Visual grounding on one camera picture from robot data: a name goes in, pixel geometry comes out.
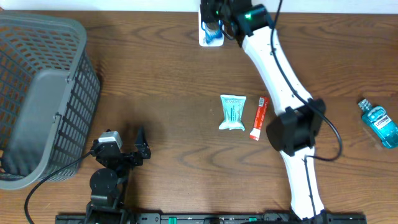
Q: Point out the white wet wipes pack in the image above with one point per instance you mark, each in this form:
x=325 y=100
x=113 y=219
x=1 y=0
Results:
x=233 y=106

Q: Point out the white barcode scanner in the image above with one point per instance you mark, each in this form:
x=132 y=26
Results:
x=211 y=39

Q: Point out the teal mouthwash bottle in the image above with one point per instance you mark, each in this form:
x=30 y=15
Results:
x=378 y=120

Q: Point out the blue Oreo cookie pack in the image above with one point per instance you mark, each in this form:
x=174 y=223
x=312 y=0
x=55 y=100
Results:
x=211 y=32

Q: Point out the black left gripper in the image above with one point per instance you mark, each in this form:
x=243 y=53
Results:
x=142 y=148

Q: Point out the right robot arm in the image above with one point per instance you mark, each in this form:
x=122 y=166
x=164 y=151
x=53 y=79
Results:
x=298 y=116

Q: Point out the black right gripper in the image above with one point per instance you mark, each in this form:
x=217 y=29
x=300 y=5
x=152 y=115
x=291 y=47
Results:
x=206 y=14

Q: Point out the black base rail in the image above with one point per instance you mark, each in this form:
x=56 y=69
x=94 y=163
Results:
x=271 y=217

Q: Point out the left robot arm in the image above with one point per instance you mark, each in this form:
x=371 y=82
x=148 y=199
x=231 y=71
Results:
x=109 y=184

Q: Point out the grey plastic basket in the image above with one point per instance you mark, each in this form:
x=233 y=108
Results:
x=49 y=95

